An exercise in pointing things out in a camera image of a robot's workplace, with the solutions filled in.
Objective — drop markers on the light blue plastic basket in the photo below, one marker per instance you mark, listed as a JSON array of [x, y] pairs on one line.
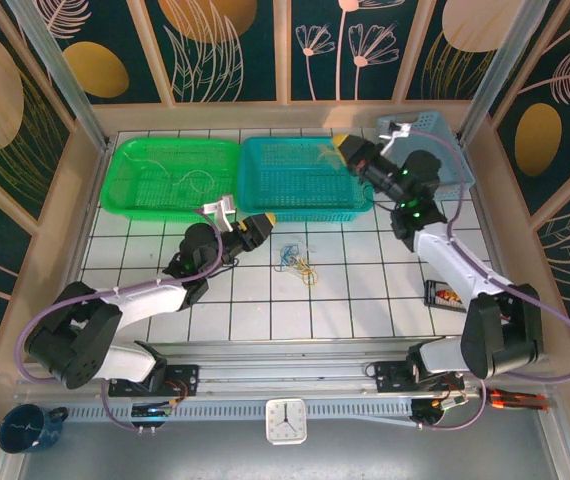
[[430, 122]]

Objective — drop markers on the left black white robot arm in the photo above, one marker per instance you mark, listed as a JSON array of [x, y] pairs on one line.
[[140, 300]]

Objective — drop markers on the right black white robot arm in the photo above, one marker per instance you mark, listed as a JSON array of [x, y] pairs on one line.
[[467, 275]]

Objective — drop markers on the teal plastic basket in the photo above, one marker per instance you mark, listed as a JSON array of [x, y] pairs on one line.
[[252, 200]]

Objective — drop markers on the green plastic basket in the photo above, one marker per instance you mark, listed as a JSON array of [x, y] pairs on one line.
[[115, 200]]

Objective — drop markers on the black orange bit case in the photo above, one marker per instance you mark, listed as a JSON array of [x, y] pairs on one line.
[[445, 297]]

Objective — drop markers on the black mounting plate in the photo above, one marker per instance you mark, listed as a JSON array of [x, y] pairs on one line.
[[387, 375], [185, 375]]

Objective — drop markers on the black controller board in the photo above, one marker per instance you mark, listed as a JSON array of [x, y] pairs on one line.
[[427, 412], [150, 411]]

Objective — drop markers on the white square clock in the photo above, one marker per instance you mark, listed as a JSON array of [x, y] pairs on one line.
[[286, 421]]

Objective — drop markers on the orange black screwdriver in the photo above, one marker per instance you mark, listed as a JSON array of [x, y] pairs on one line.
[[515, 394], [515, 405]]

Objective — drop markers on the dark blue mug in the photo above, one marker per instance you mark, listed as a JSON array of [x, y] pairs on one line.
[[20, 432]]

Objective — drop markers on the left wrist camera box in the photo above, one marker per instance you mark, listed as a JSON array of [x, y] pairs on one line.
[[221, 210]]

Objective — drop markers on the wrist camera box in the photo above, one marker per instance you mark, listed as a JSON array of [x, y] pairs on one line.
[[395, 131], [221, 210]]

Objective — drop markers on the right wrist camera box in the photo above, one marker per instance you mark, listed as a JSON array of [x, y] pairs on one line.
[[395, 131]]

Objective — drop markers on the aluminium frame post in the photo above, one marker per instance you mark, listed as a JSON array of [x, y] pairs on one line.
[[60, 75], [499, 75]]

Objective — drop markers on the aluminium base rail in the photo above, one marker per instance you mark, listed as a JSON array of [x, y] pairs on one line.
[[285, 372]]

